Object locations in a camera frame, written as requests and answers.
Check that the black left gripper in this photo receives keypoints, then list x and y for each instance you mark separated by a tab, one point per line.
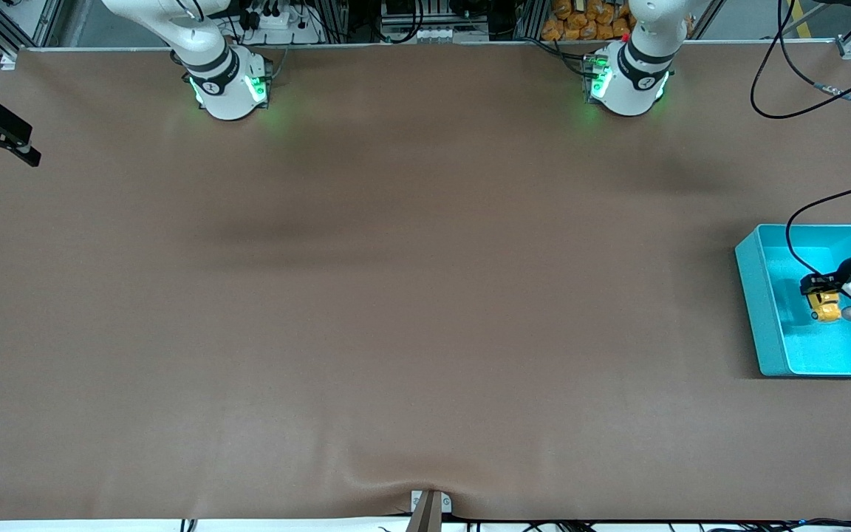
830	283

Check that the yellow beetle toy car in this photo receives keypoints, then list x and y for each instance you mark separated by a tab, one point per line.
826	307

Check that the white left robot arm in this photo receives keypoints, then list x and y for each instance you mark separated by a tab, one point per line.
636	74

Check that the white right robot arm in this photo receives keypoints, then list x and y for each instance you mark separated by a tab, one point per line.
226	81

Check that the teal plastic bin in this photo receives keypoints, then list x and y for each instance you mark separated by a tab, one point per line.
773	310

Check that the white power strip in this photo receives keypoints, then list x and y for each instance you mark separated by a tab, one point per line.
278	22

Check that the orange packets pile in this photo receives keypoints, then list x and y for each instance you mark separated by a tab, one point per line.
588	22

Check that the brown table mat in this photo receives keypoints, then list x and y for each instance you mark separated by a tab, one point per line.
425	295

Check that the white terminal block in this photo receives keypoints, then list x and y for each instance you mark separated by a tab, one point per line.
436	33

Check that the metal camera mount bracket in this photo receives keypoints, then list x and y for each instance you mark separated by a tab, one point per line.
429	513

